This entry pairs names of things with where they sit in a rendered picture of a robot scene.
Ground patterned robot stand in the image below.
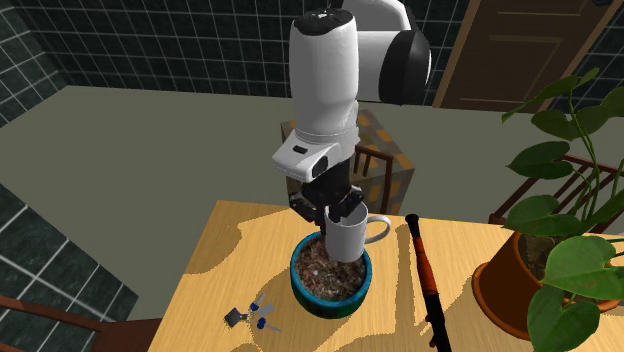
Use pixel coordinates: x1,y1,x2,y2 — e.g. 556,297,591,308
279,108,417,217

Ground blue bowl with brown filling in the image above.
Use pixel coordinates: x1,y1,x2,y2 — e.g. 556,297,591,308
289,230,374,321

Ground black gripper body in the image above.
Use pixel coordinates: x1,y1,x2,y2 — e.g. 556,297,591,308
300,159,354,208

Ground key bunch with blue caps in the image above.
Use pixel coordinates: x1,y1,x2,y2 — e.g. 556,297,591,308
223,292,283,334

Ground wooden table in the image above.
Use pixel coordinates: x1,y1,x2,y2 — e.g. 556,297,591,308
147,198,624,352

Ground brown wooden door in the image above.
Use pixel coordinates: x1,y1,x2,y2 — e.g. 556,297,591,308
432,0,624,115

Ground brown wooden chair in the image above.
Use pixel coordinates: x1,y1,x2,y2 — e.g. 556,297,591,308
0,294,164,352
488,153,624,236
352,144,395,216

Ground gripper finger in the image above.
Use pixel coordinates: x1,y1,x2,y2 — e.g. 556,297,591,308
287,190,326,226
330,188,366,222

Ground black and orange stick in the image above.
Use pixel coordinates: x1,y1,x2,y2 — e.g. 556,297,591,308
404,212,453,352

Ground white mug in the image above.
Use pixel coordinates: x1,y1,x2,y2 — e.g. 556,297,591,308
323,199,393,265

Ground green plant in orange pot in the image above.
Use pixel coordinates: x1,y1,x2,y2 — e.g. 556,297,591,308
471,67,624,352

